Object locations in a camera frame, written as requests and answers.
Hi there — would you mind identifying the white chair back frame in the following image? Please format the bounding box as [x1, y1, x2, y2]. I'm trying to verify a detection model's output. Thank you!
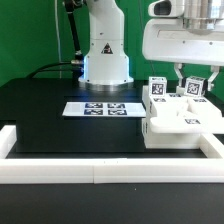
[146, 94, 224, 134]

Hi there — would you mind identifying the black cable on table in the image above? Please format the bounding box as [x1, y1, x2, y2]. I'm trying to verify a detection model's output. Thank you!
[26, 61, 84, 80]

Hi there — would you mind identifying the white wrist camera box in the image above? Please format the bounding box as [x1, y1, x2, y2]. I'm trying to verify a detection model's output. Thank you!
[148, 0, 184, 18]

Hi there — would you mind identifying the white marker sheet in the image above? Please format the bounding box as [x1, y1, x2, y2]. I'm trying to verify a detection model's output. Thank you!
[62, 102, 146, 118]

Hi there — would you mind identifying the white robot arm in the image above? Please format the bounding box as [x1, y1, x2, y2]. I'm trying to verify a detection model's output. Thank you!
[80, 0, 224, 87]

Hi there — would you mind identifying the black camera stand pole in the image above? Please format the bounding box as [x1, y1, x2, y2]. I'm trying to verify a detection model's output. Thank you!
[63, 0, 83, 60]

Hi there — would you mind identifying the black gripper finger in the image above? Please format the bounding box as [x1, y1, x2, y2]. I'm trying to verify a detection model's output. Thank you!
[174, 63, 186, 87]
[207, 66, 220, 91]

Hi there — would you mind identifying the white chair seat plate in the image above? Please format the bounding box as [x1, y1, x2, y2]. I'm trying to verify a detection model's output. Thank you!
[142, 86, 200, 149]

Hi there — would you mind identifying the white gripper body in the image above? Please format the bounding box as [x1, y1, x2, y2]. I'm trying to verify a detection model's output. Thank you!
[142, 19, 224, 66]

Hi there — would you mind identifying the white U-shaped fence frame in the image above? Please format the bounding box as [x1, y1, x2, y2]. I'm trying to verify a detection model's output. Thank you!
[0, 125, 224, 184]

